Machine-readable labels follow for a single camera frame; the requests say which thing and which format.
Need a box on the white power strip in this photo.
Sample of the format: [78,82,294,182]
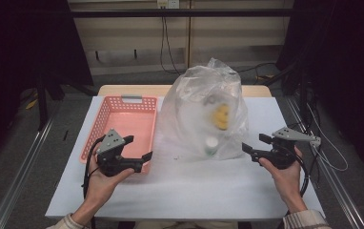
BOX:
[309,135,323,148]

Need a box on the small white-capped bottle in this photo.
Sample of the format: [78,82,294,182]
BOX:
[204,136,219,156]

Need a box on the black curtain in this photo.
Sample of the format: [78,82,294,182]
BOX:
[0,0,94,166]
[277,0,364,184]

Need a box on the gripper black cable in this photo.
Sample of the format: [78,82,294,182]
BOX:
[293,149,310,198]
[81,135,107,229]

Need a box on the white cable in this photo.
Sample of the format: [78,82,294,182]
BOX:
[306,104,350,173]

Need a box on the wooden table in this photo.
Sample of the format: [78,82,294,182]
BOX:
[97,84,273,98]

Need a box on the black metal stand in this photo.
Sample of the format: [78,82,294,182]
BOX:
[34,72,66,132]

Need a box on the person's left hand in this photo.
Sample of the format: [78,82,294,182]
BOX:
[84,149,135,208]

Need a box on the black hanging cable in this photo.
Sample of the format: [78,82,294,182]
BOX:
[159,15,188,76]

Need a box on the white wall outlet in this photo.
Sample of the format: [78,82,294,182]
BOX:
[156,0,180,10]

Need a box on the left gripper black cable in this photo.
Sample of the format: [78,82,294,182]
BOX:
[81,135,107,229]

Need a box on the black horizontal bar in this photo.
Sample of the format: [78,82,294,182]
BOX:
[70,9,293,18]

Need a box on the metal floor rail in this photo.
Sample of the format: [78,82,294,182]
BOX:
[0,117,57,229]
[285,96,364,229]

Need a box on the pink plastic basket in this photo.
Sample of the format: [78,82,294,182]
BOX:
[78,94,159,175]

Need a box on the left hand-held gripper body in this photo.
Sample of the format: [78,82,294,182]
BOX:
[95,128,146,177]

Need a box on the person's right hand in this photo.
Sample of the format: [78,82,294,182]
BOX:
[258,146,308,215]

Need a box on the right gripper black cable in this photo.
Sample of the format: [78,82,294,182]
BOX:
[293,149,310,198]

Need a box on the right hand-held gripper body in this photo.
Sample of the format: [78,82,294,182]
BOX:
[253,127,317,170]

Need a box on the clear smiley plastic bag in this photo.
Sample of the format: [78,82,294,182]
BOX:
[157,57,250,162]

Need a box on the white table mat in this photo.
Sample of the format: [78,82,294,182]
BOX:
[45,95,327,222]

